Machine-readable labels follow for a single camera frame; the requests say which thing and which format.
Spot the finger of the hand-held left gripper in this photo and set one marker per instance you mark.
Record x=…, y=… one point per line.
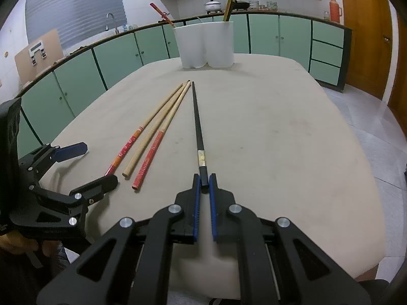
x=101, y=186
x=73, y=151

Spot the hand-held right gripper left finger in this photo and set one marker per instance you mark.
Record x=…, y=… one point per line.
x=197, y=203

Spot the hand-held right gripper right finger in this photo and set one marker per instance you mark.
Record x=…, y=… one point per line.
x=213, y=209

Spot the red-ended bamboo chopstick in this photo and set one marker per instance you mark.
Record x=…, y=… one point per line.
x=152, y=152
x=149, y=122
x=162, y=14

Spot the black chopstick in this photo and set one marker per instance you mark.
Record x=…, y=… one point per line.
x=198, y=127

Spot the white plastic utensil holder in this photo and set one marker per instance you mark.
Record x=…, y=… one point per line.
x=203, y=47

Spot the person's left hand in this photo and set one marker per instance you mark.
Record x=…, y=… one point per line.
x=19, y=245

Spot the cardboard panel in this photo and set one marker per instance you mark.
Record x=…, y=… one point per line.
x=25, y=70

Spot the green base cabinet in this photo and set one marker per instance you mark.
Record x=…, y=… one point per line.
x=79, y=66

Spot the table with beige cloth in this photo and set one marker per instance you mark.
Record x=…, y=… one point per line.
x=270, y=133

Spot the white device on cardboard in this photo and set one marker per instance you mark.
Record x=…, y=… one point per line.
x=36, y=50

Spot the person's dark trousers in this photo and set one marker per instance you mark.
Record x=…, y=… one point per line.
x=19, y=282

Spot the bottles beside faucet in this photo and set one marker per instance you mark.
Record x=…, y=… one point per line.
x=129, y=27

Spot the metal faucet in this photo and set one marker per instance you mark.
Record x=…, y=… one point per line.
x=112, y=19

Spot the grey window blind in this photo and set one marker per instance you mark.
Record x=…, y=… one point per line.
x=73, y=6

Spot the white cooking pot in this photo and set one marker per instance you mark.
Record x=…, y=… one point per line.
x=213, y=6

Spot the black wok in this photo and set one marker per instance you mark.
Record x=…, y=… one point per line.
x=242, y=4

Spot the stack of white bowls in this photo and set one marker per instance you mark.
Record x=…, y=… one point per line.
x=253, y=5

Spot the glass bowls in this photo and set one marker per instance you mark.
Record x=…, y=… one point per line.
x=272, y=6

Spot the red thermos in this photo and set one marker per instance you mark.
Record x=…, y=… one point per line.
x=334, y=11

